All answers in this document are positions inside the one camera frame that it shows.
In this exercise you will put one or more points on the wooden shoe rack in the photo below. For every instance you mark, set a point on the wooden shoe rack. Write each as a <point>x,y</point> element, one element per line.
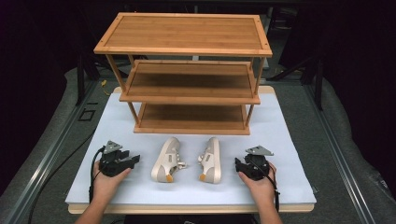
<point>183,34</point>

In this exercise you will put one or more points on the person's left hand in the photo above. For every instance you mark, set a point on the person's left hand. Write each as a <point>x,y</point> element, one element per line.
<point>107,185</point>

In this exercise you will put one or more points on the white table mat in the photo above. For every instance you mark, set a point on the white table mat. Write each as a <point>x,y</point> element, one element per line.
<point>186,193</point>

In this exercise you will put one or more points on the yellow tag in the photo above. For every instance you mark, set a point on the yellow tag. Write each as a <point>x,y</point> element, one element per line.
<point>103,83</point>

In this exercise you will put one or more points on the metal floor rail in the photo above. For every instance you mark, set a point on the metal floor rail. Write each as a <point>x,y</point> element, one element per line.
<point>339,161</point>
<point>40,165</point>

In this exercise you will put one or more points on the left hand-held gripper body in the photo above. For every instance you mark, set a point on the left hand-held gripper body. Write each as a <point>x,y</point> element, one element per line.
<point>109,163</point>

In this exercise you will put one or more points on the black metal stand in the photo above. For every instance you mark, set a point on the black metal stand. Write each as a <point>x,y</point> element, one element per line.
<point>318,84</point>
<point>80,81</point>

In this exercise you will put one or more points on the beige sneaker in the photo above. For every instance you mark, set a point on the beige sneaker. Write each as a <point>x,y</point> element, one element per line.
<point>211,161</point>
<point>166,161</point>

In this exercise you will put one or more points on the person's right hand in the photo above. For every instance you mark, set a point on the person's right hand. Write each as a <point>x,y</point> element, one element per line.
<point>260,188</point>

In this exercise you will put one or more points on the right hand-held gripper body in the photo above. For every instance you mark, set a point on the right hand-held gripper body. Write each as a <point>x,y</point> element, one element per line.
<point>257,166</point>

